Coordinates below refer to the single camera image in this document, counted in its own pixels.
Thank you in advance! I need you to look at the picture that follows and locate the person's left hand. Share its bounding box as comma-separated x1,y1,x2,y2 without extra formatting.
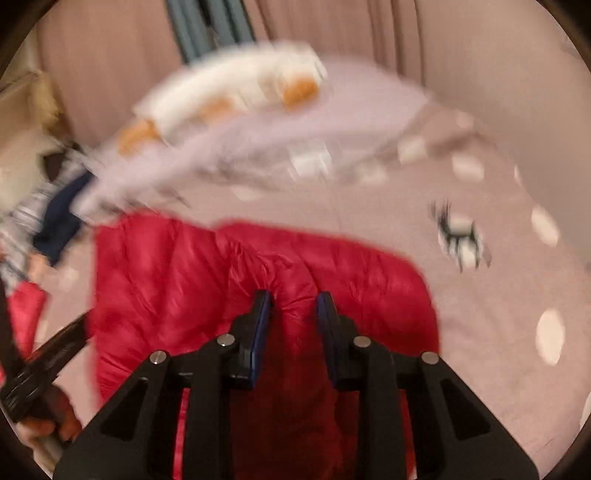
18,385,86,462

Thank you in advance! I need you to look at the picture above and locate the blue-grey curtain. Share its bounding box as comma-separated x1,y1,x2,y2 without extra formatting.
166,0,257,64

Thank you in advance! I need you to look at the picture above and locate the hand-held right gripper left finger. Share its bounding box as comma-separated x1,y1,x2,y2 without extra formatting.
53,290,273,480

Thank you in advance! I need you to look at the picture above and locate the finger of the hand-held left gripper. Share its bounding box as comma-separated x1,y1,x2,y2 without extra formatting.
25,313,90,384

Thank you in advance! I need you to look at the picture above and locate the beige pillow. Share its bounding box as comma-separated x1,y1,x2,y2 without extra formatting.
0,134,56,208

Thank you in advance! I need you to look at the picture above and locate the pale grey quilt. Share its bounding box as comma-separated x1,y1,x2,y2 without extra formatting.
74,60,444,227

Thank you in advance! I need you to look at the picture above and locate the yellow frilled cloth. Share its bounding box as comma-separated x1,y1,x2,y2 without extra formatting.
30,74,70,139

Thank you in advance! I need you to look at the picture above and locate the navy blue garment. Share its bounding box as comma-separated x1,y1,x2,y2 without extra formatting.
32,173,95,268

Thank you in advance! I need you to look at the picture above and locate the red down jacket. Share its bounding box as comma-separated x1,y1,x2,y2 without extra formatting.
88,215,439,480
0,281,49,384

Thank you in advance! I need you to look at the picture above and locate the folded red down jacket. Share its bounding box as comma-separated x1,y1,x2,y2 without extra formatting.
0,281,49,384

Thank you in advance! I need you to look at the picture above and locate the taupe polka dot blanket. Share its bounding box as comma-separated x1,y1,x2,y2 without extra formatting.
14,102,591,480

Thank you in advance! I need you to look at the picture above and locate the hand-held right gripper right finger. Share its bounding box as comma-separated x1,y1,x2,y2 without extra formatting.
315,291,539,480

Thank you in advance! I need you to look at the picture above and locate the white and orange plush toy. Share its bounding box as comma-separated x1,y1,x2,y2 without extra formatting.
117,41,328,155

